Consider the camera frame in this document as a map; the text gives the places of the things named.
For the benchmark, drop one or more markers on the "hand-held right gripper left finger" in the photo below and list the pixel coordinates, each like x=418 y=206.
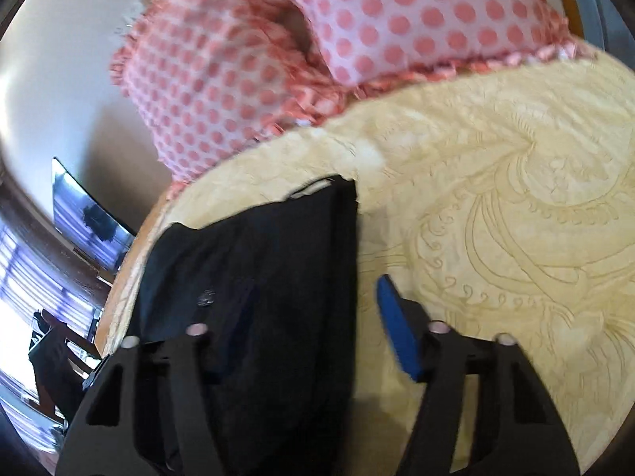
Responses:
x=193 y=357

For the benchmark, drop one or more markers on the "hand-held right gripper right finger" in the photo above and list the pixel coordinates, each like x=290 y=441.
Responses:
x=397 y=327

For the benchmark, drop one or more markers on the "black pants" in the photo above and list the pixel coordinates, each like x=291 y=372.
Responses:
x=278 y=277

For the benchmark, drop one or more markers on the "dark wooden chair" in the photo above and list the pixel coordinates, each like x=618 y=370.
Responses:
x=54 y=352

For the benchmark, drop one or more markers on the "cream embroidered bedspread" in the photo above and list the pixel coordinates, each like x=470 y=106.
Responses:
x=496 y=198

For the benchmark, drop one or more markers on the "pink polka dot pillow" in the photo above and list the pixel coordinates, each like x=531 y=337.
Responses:
x=411 y=15
x=198 y=94

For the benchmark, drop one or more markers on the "wall television screen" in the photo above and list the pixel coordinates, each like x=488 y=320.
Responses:
x=89 y=213

